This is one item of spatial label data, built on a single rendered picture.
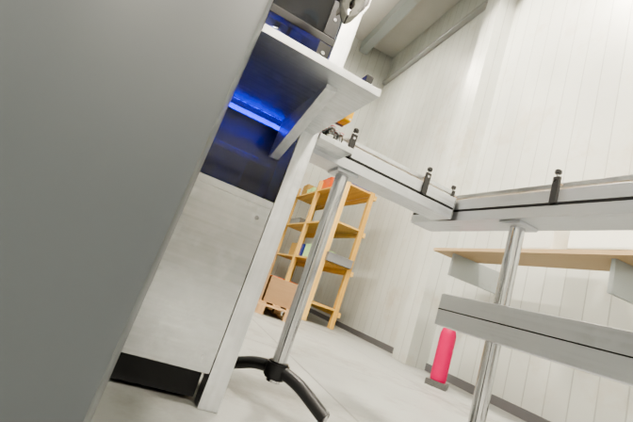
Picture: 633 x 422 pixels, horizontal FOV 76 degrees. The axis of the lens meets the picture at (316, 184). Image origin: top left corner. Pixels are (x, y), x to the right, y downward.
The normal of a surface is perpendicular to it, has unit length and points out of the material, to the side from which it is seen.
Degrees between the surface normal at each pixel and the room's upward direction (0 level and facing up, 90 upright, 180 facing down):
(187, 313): 90
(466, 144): 90
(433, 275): 90
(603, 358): 90
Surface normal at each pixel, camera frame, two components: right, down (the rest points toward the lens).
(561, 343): -0.86, -0.40
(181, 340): 0.39, -0.11
